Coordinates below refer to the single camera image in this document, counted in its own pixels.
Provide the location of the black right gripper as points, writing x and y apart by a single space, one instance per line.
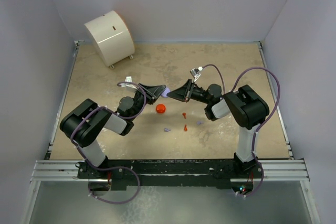
184 93

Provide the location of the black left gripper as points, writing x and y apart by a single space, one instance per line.
151 92

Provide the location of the lilac earbud charging case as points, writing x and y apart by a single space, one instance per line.
165 92

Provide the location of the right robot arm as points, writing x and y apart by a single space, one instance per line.
248 109

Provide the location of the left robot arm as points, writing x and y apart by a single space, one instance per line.
84 123

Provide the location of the orange earbud charging case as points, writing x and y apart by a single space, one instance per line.
160 108

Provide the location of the white cylindrical box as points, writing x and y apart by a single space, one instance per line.
111 38

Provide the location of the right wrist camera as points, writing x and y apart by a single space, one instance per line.
196 73

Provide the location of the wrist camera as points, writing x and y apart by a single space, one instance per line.
128 81
196 73

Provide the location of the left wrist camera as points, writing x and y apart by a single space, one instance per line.
128 81

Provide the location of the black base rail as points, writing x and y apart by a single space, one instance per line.
218 173

